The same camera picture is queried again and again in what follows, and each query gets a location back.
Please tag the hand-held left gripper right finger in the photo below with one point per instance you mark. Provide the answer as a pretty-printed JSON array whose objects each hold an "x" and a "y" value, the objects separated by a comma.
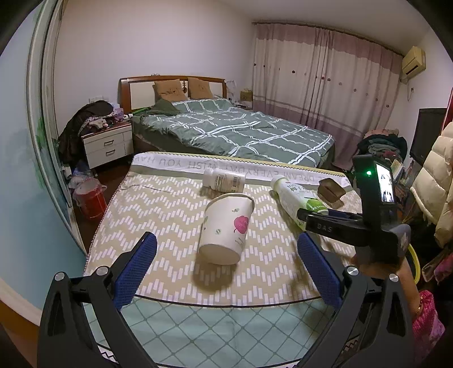
[{"x": 320, "y": 274}]

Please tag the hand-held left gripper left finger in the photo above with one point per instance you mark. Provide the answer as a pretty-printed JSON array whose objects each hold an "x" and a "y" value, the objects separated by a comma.
[{"x": 136, "y": 272}]

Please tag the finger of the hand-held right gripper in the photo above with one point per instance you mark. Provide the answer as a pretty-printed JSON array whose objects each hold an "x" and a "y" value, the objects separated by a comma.
[{"x": 313, "y": 214}]

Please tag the white bottle with green label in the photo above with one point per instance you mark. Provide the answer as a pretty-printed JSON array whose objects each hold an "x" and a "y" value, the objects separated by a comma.
[{"x": 293, "y": 196}]

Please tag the white paper cup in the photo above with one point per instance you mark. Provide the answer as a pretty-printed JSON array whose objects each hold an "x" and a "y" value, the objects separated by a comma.
[{"x": 226, "y": 226}]

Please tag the person's right forearm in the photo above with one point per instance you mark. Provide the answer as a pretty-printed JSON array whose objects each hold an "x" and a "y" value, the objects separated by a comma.
[{"x": 428, "y": 318}]

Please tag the person's right hand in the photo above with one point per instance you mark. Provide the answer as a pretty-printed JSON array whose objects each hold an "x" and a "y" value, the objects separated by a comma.
[{"x": 375, "y": 269}]

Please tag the small brown box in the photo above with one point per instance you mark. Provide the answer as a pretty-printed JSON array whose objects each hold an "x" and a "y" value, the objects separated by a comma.
[{"x": 331, "y": 191}]

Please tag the beige zigzag patterned mat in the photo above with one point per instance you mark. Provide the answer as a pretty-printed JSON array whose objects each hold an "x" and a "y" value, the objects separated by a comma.
[{"x": 159, "y": 219}]

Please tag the yellow plastic hoop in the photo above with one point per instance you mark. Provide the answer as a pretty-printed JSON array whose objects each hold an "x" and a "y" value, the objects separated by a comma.
[{"x": 417, "y": 263}]

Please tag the cream puffer jacket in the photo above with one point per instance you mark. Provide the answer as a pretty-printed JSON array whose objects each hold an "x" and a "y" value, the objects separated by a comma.
[{"x": 437, "y": 177}]

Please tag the heap of clothes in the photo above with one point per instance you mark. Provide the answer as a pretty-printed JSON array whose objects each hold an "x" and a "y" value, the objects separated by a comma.
[{"x": 382, "y": 145}]

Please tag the red bucket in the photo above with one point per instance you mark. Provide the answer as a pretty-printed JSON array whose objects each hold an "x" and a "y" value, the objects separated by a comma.
[{"x": 92, "y": 203}]

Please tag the teal diamond patterned sheet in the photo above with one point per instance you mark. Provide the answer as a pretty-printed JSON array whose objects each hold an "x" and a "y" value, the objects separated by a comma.
[{"x": 212, "y": 329}]

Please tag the white pill bottle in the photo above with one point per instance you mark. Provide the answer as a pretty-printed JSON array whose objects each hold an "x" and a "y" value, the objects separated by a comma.
[{"x": 223, "y": 180}]

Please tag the black television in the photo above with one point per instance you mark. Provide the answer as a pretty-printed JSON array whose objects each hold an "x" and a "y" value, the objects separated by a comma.
[{"x": 426, "y": 136}]

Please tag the green plaid duvet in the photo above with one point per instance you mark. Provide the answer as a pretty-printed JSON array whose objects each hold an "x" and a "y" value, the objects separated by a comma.
[{"x": 247, "y": 131}]

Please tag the crumpled plastic bags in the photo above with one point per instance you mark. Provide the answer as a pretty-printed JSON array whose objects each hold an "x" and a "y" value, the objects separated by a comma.
[{"x": 78, "y": 173}]

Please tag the red hanging cloth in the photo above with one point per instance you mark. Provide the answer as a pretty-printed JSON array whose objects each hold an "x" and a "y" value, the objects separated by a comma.
[{"x": 448, "y": 116}]

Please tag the pink and white curtain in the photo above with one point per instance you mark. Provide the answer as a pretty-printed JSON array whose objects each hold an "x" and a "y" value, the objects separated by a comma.
[{"x": 318, "y": 88}]

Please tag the white nightstand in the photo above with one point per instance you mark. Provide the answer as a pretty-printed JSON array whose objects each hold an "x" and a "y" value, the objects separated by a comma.
[{"x": 106, "y": 145}]

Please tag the yellow tissue box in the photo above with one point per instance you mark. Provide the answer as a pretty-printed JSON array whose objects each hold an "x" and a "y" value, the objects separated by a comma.
[{"x": 246, "y": 96}]

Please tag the glass wardrobe sliding door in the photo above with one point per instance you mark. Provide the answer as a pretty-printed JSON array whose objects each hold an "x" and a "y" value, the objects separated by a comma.
[{"x": 21, "y": 177}]

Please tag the beige air conditioner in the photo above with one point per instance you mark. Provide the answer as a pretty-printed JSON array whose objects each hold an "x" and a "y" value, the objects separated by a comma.
[{"x": 413, "y": 62}]

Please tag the pile of dark clothes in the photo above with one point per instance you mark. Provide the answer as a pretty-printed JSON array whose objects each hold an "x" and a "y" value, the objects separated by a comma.
[{"x": 81, "y": 120}]

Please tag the dark green cloth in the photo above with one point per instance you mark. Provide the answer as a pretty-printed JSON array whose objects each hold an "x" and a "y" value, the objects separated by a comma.
[{"x": 162, "y": 108}]

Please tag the brown pillow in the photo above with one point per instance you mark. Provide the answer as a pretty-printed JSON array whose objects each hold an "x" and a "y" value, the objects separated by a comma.
[
  {"x": 170, "y": 91},
  {"x": 200, "y": 88}
]

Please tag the wooden bed headboard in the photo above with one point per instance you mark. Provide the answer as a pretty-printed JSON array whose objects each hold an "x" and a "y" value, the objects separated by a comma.
[{"x": 141, "y": 88}]

